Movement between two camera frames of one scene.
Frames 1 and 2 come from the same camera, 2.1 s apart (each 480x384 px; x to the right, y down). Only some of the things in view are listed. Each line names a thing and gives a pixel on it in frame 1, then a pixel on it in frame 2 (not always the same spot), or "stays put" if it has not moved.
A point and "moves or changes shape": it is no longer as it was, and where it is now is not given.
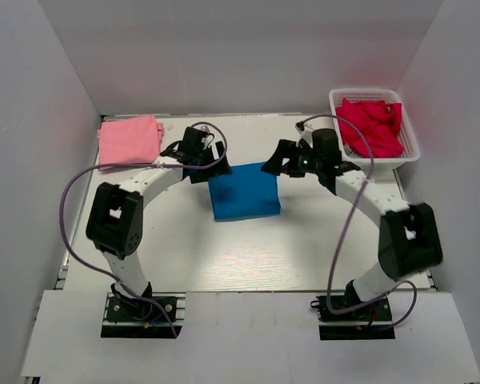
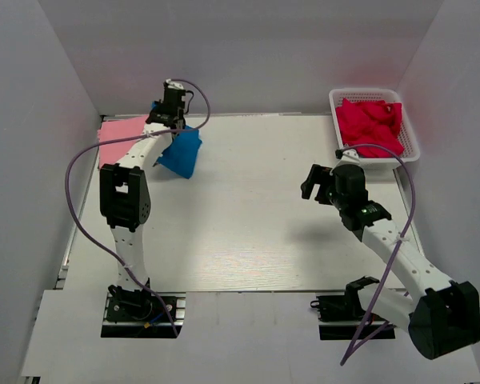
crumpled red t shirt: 379,122 stays put
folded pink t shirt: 130,140 stays put
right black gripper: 287,161 -> 318,186
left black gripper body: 207,165 -> 165,119
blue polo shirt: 248,192 moves or changes shape
